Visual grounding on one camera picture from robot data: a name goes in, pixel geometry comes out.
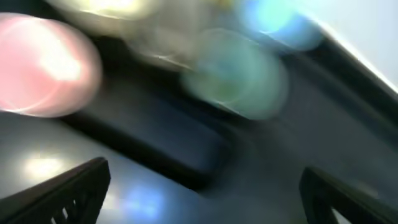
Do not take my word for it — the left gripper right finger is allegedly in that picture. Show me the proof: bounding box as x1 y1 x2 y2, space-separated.
298 166 398 224

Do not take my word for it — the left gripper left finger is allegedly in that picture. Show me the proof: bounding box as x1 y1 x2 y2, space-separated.
0 156 111 224

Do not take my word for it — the pink cup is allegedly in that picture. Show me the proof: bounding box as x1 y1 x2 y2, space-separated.
0 12 103 118

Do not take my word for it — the black tray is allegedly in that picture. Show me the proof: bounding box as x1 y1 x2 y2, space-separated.
58 0 324 192

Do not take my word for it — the light green cup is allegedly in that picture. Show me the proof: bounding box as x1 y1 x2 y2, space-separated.
182 27 289 121

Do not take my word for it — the blue cup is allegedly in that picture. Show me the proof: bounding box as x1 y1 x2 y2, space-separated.
238 0 324 52

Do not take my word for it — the white cup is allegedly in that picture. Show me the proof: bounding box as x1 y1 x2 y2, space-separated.
46 0 162 21

